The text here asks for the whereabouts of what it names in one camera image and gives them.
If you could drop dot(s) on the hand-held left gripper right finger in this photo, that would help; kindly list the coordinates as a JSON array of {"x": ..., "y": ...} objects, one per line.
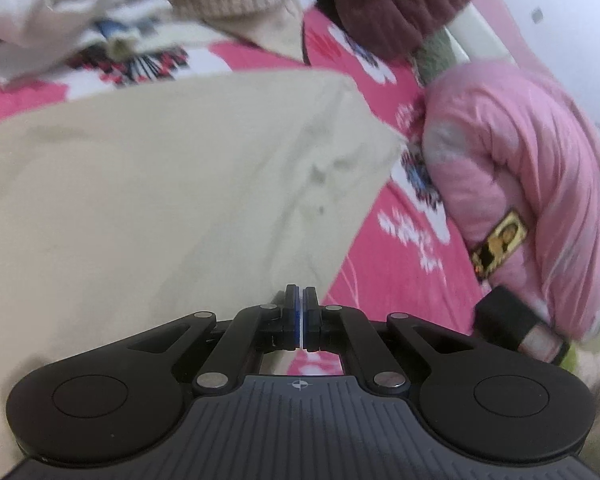
[{"x": 309, "y": 317}]

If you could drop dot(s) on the green grey cloth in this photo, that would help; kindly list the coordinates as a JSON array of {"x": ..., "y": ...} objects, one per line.
[{"x": 435, "y": 57}]

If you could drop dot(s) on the pink floral blanket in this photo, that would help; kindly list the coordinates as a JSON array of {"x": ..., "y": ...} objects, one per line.
[{"x": 395, "y": 270}]

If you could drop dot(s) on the white garment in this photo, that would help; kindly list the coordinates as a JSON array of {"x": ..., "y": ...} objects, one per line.
[{"x": 55, "y": 0}]

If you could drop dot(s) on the pink quilt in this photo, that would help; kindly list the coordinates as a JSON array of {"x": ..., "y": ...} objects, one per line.
[{"x": 520, "y": 160}]

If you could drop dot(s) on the beige pants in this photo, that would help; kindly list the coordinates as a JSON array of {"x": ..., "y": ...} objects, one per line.
[{"x": 155, "y": 185}]

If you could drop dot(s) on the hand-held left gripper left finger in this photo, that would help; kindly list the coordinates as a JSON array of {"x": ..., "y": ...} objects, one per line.
[{"x": 292, "y": 317}]

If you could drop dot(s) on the light blue cloth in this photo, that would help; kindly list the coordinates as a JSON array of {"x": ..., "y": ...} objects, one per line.
[{"x": 111, "y": 30}]

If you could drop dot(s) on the smartphone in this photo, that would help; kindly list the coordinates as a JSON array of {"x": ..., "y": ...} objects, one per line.
[{"x": 500, "y": 242}]

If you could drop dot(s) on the white bed headboard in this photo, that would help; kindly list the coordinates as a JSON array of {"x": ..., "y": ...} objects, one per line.
[{"x": 480, "y": 35}]

